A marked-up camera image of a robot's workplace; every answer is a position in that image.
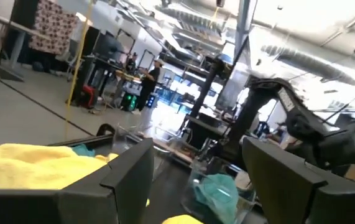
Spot grey table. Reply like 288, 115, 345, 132
0, 7, 55, 82

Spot patterned fabric partition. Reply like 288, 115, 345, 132
29, 0, 79, 56

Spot black computer with green light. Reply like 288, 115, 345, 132
120, 92, 138, 112

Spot teal microfiber towel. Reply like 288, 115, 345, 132
193, 173, 239, 224

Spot person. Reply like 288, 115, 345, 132
135, 58, 165, 113
124, 52, 139, 74

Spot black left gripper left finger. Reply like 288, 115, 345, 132
0, 138, 155, 224

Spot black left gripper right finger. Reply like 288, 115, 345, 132
242, 136, 355, 224

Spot red container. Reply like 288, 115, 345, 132
81, 85, 98, 109

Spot yellow cable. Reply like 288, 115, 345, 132
64, 0, 95, 108

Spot large yellow microfiber towel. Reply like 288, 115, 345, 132
0, 142, 119, 190

